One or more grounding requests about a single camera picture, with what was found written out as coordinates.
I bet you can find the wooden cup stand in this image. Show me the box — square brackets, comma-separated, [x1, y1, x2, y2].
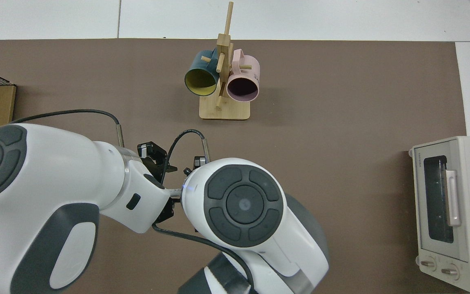
[199, 1, 251, 120]

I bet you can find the dark blue cup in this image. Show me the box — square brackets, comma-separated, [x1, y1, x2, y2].
[184, 49, 221, 97]

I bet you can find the pink cup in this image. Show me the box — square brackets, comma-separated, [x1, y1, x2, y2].
[226, 49, 260, 102]

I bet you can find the brown table cloth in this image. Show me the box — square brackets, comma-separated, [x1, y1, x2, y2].
[0, 39, 467, 294]

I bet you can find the pale toaster oven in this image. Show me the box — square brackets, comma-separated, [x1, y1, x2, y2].
[408, 136, 470, 293]

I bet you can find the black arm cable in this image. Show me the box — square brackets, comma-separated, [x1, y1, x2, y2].
[151, 129, 257, 294]
[11, 109, 125, 148]

